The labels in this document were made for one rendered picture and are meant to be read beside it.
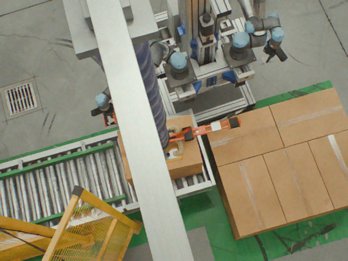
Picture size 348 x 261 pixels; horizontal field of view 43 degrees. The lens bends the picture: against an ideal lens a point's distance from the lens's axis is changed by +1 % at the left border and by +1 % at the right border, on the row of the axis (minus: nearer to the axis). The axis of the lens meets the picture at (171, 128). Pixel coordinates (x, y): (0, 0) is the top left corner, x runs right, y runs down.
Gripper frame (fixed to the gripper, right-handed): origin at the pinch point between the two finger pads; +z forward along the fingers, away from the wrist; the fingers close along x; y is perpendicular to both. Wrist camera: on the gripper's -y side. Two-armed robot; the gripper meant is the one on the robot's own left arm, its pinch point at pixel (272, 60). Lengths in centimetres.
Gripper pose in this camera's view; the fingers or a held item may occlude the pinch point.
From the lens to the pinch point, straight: 315.4
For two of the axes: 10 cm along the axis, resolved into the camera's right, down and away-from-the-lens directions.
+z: 0.6, 3.0, 9.5
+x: -7.1, 6.8, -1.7
